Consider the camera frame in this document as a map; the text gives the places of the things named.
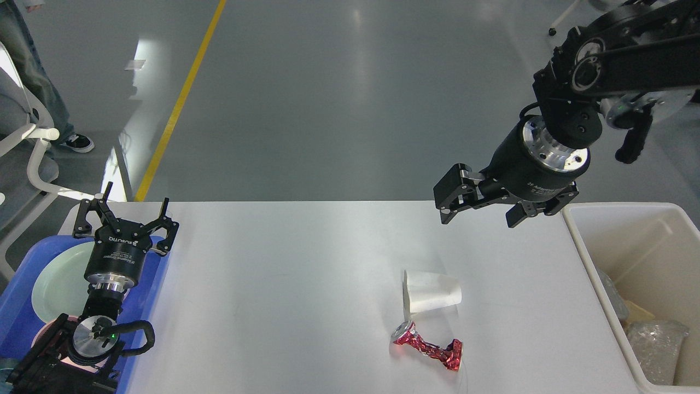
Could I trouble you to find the white napkin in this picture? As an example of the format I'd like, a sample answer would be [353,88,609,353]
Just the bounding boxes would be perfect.
[402,270,463,320]

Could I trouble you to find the brown paper bag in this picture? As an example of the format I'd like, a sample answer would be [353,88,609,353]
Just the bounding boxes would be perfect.
[622,300,656,330]

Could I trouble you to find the beige waste bin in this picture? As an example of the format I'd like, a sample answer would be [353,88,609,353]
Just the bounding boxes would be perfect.
[562,202,699,393]

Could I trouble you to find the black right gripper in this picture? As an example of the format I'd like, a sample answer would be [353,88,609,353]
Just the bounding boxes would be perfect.
[433,115,591,228]

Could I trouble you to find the light green plate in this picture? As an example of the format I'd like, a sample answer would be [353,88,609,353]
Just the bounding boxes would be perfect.
[32,241,132,323]

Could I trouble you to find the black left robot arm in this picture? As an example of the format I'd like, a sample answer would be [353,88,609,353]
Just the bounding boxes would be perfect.
[5,184,180,393]

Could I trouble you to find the aluminium foil tray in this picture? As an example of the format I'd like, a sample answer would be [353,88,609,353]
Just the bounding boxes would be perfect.
[627,320,690,386]

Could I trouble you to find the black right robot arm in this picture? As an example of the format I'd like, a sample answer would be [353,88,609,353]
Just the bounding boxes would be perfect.
[433,1,698,228]

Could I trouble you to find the red foil wrapper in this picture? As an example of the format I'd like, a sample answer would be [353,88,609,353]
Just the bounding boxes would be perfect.
[390,320,463,372]

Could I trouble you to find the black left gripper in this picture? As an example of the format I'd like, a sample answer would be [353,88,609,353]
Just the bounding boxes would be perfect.
[72,182,180,289]

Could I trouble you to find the person in grey sweater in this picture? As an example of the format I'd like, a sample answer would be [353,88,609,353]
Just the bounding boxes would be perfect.
[1,1,95,154]

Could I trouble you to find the pink mug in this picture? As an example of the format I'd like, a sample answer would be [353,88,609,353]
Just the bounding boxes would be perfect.
[31,319,107,373]

